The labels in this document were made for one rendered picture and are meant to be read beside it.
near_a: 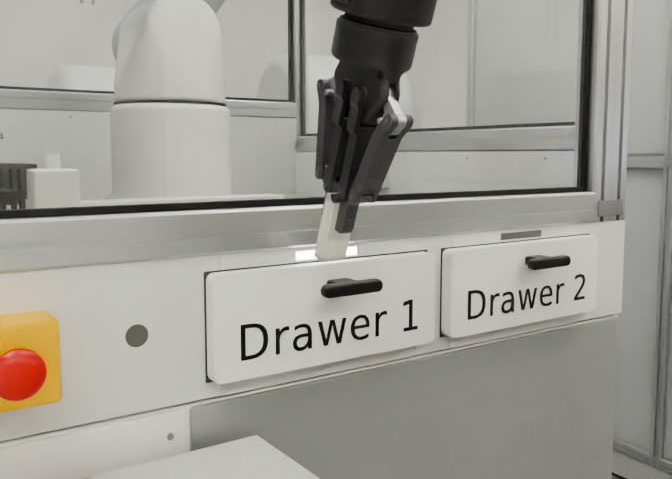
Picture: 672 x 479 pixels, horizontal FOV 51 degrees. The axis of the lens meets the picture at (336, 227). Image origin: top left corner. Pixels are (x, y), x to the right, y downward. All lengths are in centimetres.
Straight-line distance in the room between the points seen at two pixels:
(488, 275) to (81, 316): 50
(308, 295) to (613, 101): 59
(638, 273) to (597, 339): 148
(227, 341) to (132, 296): 10
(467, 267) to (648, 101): 177
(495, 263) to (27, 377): 58
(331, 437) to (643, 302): 191
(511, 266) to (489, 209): 8
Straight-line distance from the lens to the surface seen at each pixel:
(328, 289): 72
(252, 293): 72
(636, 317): 265
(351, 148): 66
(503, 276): 95
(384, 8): 61
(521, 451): 108
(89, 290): 68
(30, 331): 63
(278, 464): 69
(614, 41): 115
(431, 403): 92
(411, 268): 83
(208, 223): 71
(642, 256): 261
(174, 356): 72
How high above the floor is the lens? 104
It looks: 6 degrees down
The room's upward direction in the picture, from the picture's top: straight up
